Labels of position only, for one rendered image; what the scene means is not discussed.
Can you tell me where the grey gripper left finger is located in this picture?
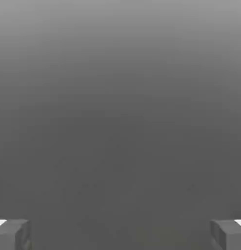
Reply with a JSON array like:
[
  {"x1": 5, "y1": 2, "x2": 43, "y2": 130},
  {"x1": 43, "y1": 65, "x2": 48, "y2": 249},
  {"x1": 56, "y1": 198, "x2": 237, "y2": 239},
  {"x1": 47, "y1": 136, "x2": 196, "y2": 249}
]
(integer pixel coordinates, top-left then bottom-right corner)
[{"x1": 0, "y1": 218, "x2": 32, "y2": 250}]

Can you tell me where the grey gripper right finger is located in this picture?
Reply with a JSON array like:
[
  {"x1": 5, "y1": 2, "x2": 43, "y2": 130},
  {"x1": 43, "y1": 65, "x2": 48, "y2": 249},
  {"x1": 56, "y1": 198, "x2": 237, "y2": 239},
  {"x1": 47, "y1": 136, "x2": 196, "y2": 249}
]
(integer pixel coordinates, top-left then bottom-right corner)
[{"x1": 209, "y1": 219, "x2": 241, "y2": 250}]

